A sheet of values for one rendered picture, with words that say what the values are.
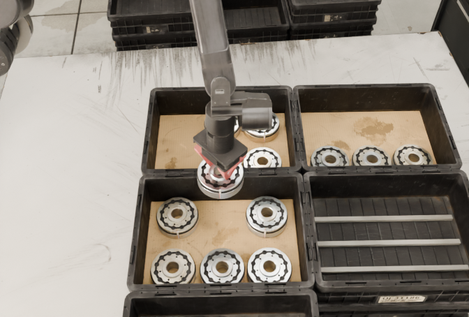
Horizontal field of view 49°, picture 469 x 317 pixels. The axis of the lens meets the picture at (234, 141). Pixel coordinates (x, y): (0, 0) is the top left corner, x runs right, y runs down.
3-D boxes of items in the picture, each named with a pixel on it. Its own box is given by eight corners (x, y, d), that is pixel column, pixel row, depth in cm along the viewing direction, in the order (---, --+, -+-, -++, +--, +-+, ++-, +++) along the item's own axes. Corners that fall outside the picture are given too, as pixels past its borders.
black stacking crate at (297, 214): (135, 311, 117) (126, 291, 108) (147, 200, 136) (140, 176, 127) (309, 308, 117) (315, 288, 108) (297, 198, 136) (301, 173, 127)
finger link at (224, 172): (223, 156, 116) (223, 129, 109) (246, 174, 113) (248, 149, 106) (201, 173, 113) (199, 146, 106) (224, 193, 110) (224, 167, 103)
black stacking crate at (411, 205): (310, 308, 117) (316, 288, 108) (299, 198, 136) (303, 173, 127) (484, 305, 117) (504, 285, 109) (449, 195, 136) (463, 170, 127)
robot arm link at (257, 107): (209, 64, 100) (210, 77, 92) (268, 63, 101) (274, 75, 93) (211, 122, 105) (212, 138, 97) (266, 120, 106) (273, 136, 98)
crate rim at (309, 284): (127, 295, 110) (125, 290, 108) (141, 179, 129) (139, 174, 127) (315, 292, 110) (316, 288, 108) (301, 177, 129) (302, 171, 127)
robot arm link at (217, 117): (204, 94, 99) (205, 116, 95) (240, 93, 99) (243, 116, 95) (205, 119, 104) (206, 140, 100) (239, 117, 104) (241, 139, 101)
